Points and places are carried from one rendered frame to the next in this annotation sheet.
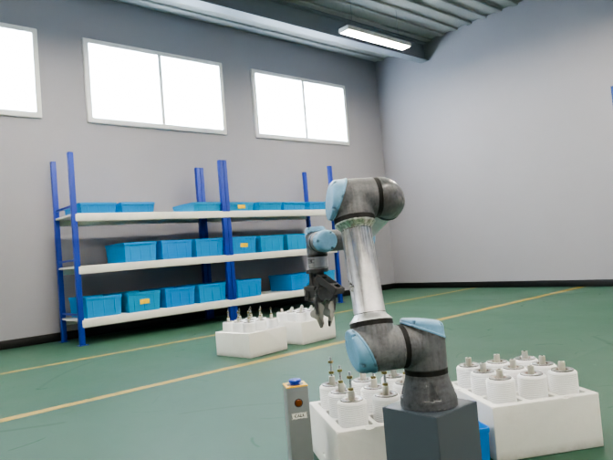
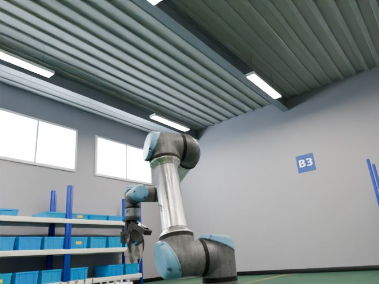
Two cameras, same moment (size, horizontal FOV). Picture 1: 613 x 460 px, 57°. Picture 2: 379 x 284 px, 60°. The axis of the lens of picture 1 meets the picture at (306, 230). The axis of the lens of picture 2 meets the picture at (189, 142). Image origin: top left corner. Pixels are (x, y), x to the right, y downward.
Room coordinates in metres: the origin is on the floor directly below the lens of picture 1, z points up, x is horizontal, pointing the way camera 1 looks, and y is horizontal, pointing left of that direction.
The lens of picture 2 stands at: (0.42, 0.03, 0.46)
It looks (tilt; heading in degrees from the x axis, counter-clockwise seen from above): 20 degrees up; 347
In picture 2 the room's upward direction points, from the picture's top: 5 degrees counter-clockwise
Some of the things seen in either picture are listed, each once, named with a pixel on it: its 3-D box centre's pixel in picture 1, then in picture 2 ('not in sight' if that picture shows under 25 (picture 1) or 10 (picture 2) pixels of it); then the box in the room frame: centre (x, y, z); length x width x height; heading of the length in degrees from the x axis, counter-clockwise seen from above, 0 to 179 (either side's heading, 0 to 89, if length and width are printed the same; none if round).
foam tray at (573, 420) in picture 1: (517, 412); not in sight; (2.10, -0.72, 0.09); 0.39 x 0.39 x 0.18; 10
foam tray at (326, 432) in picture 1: (378, 433); not in sight; (1.98, -0.19, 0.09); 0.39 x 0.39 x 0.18; 13
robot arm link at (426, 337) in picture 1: (420, 341); (215, 254); (1.54, -0.28, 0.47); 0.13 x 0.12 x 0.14; 103
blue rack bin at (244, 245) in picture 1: (233, 245); (71, 244); (7.21, 0.94, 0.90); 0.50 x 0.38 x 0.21; 41
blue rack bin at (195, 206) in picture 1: (196, 209); (48, 216); (6.86, 1.31, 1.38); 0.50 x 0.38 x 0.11; 41
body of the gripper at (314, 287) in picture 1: (318, 285); (131, 230); (2.08, -0.03, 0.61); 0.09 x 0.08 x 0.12; 40
